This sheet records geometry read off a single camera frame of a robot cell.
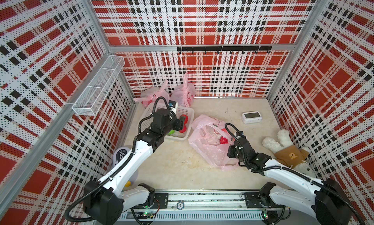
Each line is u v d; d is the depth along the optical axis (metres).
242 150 0.62
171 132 0.67
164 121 0.56
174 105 0.66
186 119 1.04
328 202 0.39
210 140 0.96
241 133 0.74
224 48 0.88
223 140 0.90
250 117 1.04
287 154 0.82
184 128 0.98
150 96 1.11
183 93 1.08
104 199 0.38
